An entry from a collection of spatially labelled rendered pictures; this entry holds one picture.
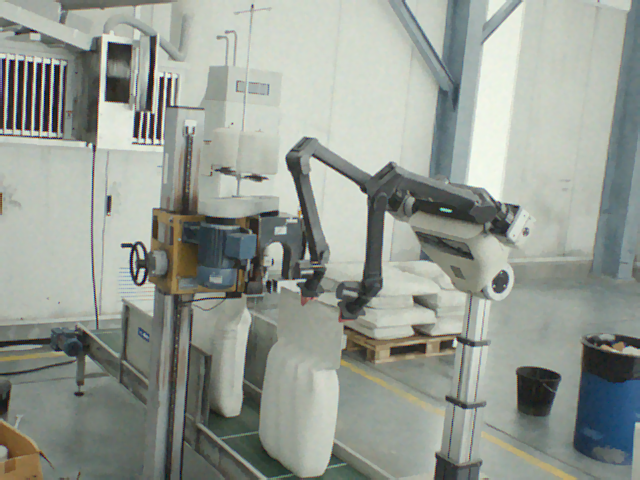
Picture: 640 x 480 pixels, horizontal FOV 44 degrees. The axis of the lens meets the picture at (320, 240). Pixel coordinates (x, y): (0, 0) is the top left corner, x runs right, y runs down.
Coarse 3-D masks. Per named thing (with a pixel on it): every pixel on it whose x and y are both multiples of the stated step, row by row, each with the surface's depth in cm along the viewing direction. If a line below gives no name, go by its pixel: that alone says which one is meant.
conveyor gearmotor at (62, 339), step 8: (56, 328) 473; (64, 328) 475; (80, 328) 471; (56, 336) 465; (64, 336) 459; (72, 336) 459; (56, 344) 465; (64, 344) 453; (72, 344) 453; (80, 344) 456; (64, 352) 455; (72, 352) 454
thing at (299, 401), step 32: (288, 320) 330; (320, 320) 307; (288, 352) 319; (320, 352) 307; (288, 384) 312; (320, 384) 302; (288, 416) 311; (320, 416) 303; (288, 448) 312; (320, 448) 306
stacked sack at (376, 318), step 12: (372, 312) 600; (384, 312) 605; (396, 312) 608; (408, 312) 612; (420, 312) 618; (432, 312) 624; (360, 324) 610; (372, 324) 596; (384, 324) 595; (396, 324) 603; (408, 324) 611; (420, 324) 621
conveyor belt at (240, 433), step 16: (96, 336) 471; (112, 336) 473; (208, 416) 362; (224, 416) 364; (240, 416) 366; (256, 416) 368; (224, 432) 346; (240, 432) 348; (256, 432) 349; (240, 448) 331; (256, 448) 332; (256, 464) 317; (272, 464) 318; (336, 464) 324
